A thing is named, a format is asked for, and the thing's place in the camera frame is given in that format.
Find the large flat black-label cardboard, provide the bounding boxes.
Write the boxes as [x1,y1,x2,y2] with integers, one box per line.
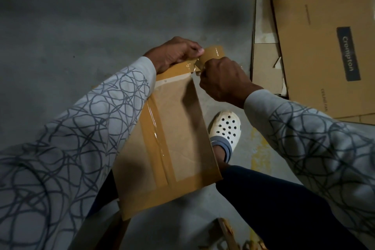
[266,0,375,120]

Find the small brown cardboard box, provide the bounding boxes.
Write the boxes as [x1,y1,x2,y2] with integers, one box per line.
[111,59,224,221]

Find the person's right forearm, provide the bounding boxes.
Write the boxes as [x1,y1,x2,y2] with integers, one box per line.
[243,89,375,250]

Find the brown plastic-wrapped stool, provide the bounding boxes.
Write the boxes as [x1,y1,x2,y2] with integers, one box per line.
[94,214,270,250]

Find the person's right white clog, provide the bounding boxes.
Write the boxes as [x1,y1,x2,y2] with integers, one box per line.
[208,111,242,163]

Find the person's left hand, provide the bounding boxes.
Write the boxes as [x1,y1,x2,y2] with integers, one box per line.
[143,36,206,75]

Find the small cardboard box being taped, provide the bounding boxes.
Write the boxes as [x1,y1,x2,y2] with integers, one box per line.
[252,0,288,97]

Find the person's right hand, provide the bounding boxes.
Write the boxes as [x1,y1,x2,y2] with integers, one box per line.
[198,56,264,109]

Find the person's left forearm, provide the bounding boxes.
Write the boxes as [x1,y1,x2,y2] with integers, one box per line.
[0,56,158,250]

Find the person's blue trousers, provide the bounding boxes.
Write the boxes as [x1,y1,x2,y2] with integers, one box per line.
[88,165,370,250]

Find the brown packing tape roll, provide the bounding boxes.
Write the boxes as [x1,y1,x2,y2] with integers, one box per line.
[193,45,226,72]

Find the flat brown cardboard sheet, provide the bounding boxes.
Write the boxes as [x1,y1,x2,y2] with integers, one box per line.
[337,112,375,126]

